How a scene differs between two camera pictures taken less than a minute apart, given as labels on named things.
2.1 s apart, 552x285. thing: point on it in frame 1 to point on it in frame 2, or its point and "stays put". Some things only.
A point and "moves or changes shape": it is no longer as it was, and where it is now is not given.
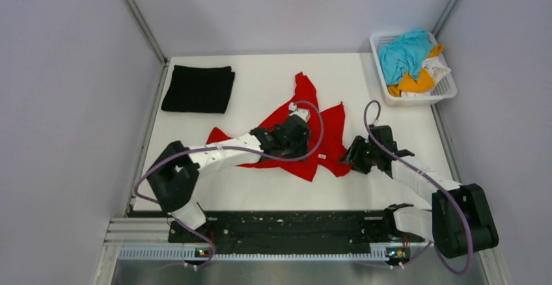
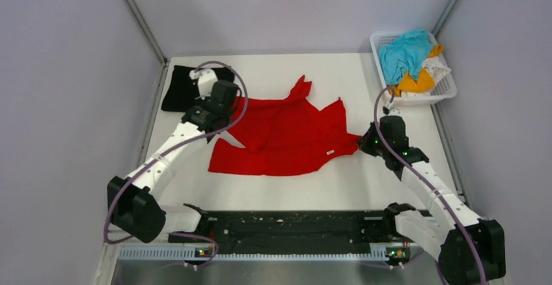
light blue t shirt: (407, 53) stays put
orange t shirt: (425, 81) stays put
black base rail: (291, 232) stays put
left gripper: (304, 141) to (203, 103)
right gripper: (353, 155) to (364, 142)
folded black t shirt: (199, 89) stays put
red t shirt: (327, 146) moves or changes shape
